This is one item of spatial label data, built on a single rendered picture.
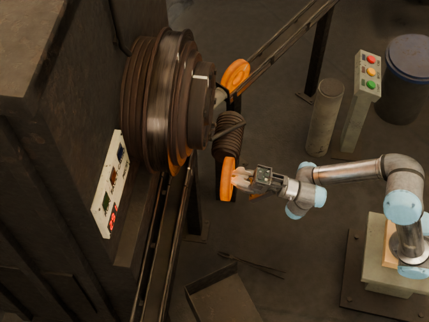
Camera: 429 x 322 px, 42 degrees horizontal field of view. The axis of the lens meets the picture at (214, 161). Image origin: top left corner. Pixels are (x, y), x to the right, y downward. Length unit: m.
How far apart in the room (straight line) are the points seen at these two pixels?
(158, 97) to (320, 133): 1.41
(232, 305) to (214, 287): 0.09
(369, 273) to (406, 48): 1.19
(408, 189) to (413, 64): 1.20
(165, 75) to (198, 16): 2.11
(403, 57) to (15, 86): 2.24
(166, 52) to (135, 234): 0.60
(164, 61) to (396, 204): 0.85
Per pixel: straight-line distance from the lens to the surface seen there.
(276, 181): 1.95
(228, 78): 2.33
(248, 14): 3.69
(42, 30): 1.16
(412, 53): 3.01
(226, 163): 1.92
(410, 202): 1.86
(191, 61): 1.69
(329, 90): 2.64
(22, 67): 1.10
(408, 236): 2.05
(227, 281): 2.05
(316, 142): 2.92
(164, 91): 1.58
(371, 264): 2.48
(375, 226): 2.55
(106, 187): 1.54
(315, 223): 2.84
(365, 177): 2.02
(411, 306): 2.76
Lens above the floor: 2.53
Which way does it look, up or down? 58 degrees down
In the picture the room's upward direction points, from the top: 2 degrees counter-clockwise
